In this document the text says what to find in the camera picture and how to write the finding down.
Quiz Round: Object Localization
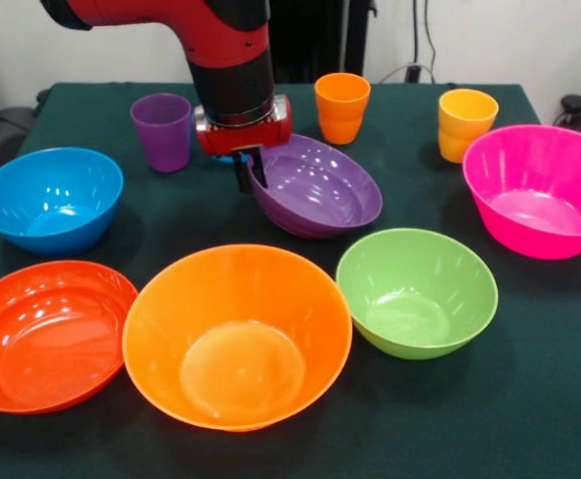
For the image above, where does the orange cup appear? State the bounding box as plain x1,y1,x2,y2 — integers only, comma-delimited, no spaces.
313,72,372,147

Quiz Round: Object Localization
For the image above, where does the yellow cup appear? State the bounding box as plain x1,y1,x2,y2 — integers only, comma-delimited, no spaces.
437,88,500,165

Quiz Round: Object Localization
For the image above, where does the green bowl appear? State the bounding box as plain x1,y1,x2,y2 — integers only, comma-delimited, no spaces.
335,228,499,360

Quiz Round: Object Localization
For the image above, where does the dark green table cloth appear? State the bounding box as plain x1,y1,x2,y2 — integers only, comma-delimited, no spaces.
0,82,581,479

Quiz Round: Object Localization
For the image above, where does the red bowl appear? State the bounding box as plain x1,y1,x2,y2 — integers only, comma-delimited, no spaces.
0,259,140,415

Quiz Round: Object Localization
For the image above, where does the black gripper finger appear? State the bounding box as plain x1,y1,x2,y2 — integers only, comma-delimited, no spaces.
250,147,269,190
233,152,253,195

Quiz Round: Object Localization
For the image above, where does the pink bowl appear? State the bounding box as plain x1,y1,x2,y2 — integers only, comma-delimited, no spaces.
462,124,581,261

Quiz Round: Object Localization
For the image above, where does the purple bowl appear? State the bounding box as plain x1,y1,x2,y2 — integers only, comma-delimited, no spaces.
247,133,384,240

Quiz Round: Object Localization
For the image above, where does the purple cup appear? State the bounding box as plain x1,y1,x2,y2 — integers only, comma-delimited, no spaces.
130,93,193,174

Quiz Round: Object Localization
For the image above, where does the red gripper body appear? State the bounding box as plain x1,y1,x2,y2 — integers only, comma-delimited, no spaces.
193,93,293,158

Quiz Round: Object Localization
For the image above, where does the black wall cable with plug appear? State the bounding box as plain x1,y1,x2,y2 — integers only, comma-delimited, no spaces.
403,0,439,85

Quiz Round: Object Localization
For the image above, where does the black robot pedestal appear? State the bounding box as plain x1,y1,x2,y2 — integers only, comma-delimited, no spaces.
269,0,375,85

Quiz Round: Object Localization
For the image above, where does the large blue bowl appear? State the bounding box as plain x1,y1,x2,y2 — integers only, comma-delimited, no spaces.
0,147,125,256

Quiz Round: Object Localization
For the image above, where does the large orange bowl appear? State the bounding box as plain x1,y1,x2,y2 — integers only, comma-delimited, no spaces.
122,243,354,433

